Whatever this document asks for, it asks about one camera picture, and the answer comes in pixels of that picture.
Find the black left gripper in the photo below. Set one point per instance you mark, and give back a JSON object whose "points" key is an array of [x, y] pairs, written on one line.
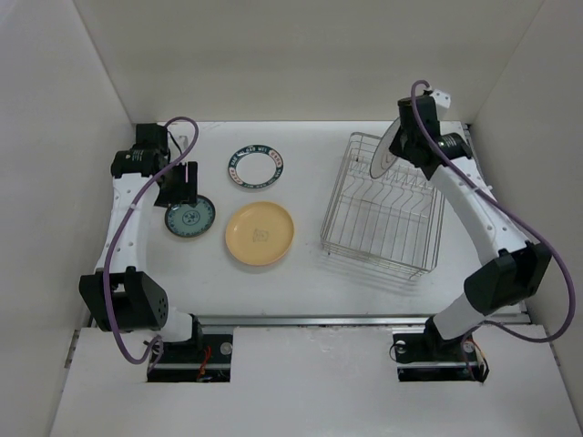
{"points": [[186, 189]]}

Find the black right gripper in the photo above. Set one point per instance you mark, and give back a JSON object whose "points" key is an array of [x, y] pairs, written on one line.
{"points": [[395, 146]]}

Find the black blue patterned plate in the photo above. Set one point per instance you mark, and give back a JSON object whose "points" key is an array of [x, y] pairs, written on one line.
{"points": [[190, 220]]}

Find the metal wire dish rack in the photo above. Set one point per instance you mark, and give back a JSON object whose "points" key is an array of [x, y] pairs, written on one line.
{"points": [[392, 222]]}

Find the brown plate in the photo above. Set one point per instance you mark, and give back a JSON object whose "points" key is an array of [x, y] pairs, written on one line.
{"points": [[255, 166]]}

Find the yellow bear plate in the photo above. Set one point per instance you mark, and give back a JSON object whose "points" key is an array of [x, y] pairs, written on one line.
{"points": [[260, 233]]}

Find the beige plate with line pattern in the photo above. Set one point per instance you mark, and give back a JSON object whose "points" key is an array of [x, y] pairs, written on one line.
{"points": [[383, 157]]}

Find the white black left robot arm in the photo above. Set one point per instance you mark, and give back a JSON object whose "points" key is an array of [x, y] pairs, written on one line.
{"points": [[120, 294]]}

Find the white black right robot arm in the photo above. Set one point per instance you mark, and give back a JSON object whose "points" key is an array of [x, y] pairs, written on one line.
{"points": [[512, 266]]}

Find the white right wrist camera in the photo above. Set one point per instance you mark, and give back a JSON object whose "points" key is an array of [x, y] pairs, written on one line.
{"points": [[442, 101]]}

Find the aluminium front rail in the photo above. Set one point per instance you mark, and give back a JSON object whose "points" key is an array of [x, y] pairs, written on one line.
{"points": [[311, 320]]}

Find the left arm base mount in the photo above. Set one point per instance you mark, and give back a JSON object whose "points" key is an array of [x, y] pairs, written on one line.
{"points": [[206, 358]]}

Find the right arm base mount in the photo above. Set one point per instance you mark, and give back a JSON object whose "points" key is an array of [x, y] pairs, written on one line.
{"points": [[418, 360]]}

